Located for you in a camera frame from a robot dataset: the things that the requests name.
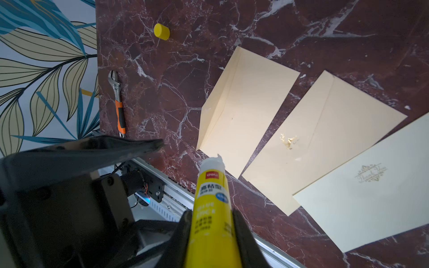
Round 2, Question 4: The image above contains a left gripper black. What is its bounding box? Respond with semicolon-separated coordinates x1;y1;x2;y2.
1;136;177;268

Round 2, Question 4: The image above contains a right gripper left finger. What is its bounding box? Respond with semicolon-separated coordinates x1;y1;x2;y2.
160;210;192;268

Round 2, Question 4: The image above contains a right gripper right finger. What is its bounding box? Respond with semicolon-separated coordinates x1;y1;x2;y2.
232;209;270;268

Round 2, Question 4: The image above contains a yellow glue stick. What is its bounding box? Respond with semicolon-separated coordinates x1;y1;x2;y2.
184;155;242;268

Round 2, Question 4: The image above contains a manila envelope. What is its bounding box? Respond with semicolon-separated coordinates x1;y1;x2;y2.
294;115;429;252
243;71;406;215
196;46;299;178

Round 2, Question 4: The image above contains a yellow glue stick cap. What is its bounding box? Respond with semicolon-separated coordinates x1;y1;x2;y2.
154;23;170;41

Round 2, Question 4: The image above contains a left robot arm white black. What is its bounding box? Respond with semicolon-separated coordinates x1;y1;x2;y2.
1;136;164;268

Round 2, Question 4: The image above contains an orange adjustable wrench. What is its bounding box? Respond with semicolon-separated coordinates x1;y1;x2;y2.
108;70;126;138

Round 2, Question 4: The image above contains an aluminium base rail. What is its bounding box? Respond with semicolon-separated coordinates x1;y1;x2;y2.
133;157;303;268

